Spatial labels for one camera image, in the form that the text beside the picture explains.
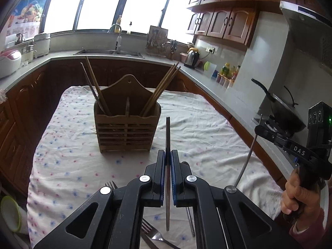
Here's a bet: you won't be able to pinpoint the black wok with lid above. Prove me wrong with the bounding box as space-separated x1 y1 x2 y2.
251 78 306 138

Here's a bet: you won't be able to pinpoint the green lid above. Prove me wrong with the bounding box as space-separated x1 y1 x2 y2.
204 61 210 71

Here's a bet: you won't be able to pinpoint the steel electric kettle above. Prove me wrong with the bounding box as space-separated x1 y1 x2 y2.
184 50 199 69

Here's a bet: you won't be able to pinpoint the chrome sink faucet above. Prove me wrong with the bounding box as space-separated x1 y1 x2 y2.
107 23 123 55

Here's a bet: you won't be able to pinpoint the white pink rice cooker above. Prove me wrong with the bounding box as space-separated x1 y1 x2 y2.
0 50 21 79

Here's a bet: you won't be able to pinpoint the wooden knife rack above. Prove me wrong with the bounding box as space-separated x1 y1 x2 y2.
146 25 168 50

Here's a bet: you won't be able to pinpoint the white electric cooker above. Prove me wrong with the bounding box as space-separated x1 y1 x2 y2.
33 33 51 59

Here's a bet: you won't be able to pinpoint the metal fork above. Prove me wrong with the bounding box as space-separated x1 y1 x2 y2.
116 175 178 248

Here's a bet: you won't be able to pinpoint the stainless steel sink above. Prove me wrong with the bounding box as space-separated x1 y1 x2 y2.
74 49 144 59

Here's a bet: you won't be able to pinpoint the upper wooden cabinets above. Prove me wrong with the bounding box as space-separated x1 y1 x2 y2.
186 0 325 47

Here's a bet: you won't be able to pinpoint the metal table knife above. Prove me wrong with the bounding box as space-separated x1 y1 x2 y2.
165 116 171 232

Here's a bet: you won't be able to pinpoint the yellow dish soap bottle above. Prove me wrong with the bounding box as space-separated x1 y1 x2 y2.
114 15 122 33

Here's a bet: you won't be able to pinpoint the wooden utensil holder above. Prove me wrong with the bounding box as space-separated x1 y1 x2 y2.
94 74 161 153

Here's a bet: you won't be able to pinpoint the right hand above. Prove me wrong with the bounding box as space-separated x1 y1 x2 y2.
281 169 321 232

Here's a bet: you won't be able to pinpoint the white floral tablecloth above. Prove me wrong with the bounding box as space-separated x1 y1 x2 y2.
27 87 282 245

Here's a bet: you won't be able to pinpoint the fruit poster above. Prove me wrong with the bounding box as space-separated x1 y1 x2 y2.
2 0 47 41

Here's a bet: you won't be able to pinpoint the metal chopstick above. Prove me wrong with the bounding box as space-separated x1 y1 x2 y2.
80 62 106 114
234 114 264 187
186 207 195 237

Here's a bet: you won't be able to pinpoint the range hood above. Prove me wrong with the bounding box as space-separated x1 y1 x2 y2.
279 1 331 68

